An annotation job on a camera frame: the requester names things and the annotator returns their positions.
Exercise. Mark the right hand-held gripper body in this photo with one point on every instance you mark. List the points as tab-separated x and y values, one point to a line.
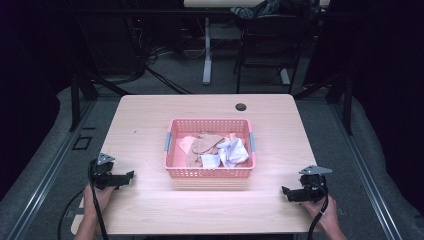
313	188

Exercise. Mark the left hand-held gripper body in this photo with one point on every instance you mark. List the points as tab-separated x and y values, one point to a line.
101	173

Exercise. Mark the person's left hand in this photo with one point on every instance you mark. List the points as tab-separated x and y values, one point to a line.
100	198

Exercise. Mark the person's right hand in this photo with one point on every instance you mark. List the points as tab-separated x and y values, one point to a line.
325	215

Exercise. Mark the large crumpled white paper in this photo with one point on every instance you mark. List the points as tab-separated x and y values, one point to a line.
235	151

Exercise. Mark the pale pink paper piece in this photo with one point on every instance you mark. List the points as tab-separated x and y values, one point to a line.
186	144

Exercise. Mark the black metal stand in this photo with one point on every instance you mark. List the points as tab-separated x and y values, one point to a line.
75	100
347	106

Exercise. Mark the pink plastic basket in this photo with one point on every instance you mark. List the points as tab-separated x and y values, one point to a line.
210	173

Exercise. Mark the beige stocking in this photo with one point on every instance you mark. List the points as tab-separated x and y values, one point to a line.
203	145

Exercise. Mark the small white paper piece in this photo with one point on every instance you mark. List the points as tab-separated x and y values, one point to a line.
210	161

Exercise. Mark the black table grommet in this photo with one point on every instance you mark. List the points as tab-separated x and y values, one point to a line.
240	107

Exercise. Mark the short white desk foot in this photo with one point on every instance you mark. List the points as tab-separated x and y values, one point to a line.
285	76

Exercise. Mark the white desk leg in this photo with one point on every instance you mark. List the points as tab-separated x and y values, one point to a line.
207	60

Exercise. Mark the black chair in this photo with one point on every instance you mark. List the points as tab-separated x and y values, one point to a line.
266	40

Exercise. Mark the dark cloth heap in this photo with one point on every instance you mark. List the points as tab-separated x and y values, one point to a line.
256	8

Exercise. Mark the aluminium floor rail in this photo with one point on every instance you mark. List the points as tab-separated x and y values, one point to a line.
366	173
43	186

